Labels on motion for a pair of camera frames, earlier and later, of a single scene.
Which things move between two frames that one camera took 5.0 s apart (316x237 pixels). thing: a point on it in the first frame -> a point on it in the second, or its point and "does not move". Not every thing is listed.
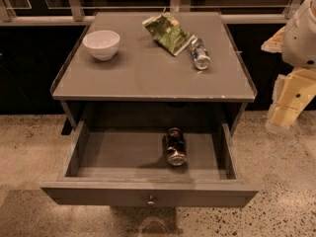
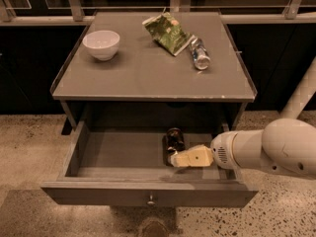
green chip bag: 168,33 does not move
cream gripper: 300,44 -> 221,151
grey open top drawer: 113,163 does not move
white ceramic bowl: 102,43 does not move
